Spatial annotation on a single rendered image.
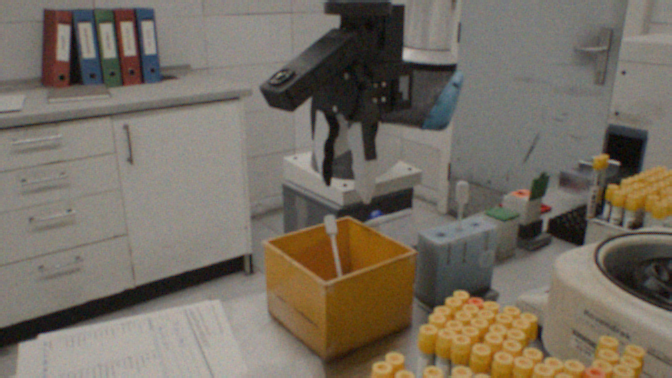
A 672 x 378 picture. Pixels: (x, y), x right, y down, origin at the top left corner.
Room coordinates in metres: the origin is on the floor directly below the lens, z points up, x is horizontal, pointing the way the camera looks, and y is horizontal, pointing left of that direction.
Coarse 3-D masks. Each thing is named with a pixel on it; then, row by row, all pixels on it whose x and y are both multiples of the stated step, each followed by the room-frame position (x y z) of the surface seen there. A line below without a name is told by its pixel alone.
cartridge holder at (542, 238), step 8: (520, 224) 0.81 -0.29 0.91; (528, 224) 0.81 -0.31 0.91; (536, 224) 0.82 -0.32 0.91; (520, 232) 0.81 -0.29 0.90; (528, 232) 0.81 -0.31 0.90; (536, 232) 0.83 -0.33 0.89; (520, 240) 0.81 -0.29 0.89; (528, 240) 0.80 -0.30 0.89; (536, 240) 0.80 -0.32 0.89; (544, 240) 0.81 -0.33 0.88; (528, 248) 0.79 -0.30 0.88
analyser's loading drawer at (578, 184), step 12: (588, 168) 1.03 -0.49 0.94; (612, 168) 1.04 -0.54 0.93; (624, 168) 1.09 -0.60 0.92; (636, 168) 1.09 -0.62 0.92; (564, 180) 1.01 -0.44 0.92; (576, 180) 0.99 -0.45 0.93; (588, 180) 0.97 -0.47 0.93; (612, 180) 1.02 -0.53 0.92; (564, 192) 1.00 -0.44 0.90; (576, 192) 0.98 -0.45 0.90; (588, 192) 0.97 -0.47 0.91
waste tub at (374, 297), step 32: (320, 224) 0.66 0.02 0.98; (352, 224) 0.68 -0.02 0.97; (288, 256) 0.57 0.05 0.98; (320, 256) 0.66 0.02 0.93; (352, 256) 0.68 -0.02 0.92; (384, 256) 0.63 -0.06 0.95; (288, 288) 0.57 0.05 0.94; (320, 288) 0.52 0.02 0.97; (352, 288) 0.53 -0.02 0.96; (384, 288) 0.56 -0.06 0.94; (288, 320) 0.57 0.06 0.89; (320, 320) 0.52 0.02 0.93; (352, 320) 0.53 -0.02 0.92; (384, 320) 0.56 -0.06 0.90; (320, 352) 0.52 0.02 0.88
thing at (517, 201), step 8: (512, 192) 0.85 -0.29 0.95; (520, 192) 0.85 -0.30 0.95; (528, 192) 0.85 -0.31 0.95; (504, 200) 0.85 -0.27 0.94; (512, 200) 0.83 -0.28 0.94; (520, 200) 0.82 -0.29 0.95; (536, 200) 0.83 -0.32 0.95; (512, 208) 0.83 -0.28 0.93; (520, 208) 0.82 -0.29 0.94; (528, 208) 0.82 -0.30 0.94; (536, 208) 0.83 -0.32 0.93; (520, 216) 0.82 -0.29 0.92; (528, 216) 0.82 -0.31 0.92; (536, 216) 0.83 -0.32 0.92
